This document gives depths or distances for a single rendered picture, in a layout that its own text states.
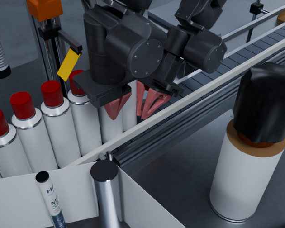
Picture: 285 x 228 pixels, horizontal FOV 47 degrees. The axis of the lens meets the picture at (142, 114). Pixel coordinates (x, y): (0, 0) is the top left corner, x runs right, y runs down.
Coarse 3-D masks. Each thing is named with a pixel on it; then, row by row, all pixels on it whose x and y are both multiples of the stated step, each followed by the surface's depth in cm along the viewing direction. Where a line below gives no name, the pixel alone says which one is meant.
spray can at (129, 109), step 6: (132, 84) 66; (132, 90) 67; (132, 96) 68; (126, 102) 68; (132, 102) 69; (126, 108) 70; (132, 108) 70; (126, 114) 71; (132, 114) 72; (126, 120) 72; (132, 120) 73; (126, 126) 73; (132, 126) 74
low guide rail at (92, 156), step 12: (276, 48) 95; (252, 60) 90; (228, 72) 86; (240, 72) 88; (216, 84) 83; (192, 96) 79; (168, 108) 76; (180, 108) 78; (144, 120) 73; (156, 120) 74; (132, 132) 70; (108, 144) 68; (120, 144) 70; (84, 156) 66; (96, 156) 67
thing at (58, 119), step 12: (48, 84) 55; (48, 96) 54; (60, 96) 56; (48, 108) 56; (60, 108) 57; (48, 120) 57; (60, 120) 57; (72, 120) 60; (48, 132) 60; (60, 132) 59; (72, 132) 61; (60, 144) 62; (72, 144) 63; (60, 156) 64; (72, 156) 65; (60, 168) 67
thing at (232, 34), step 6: (282, 6) 102; (270, 12) 100; (276, 12) 100; (258, 18) 97; (264, 18) 97; (270, 18) 99; (246, 24) 94; (252, 24) 95; (258, 24) 97; (234, 30) 92; (240, 30) 92; (246, 30) 94; (222, 36) 90; (228, 36) 90; (234, 36) 92
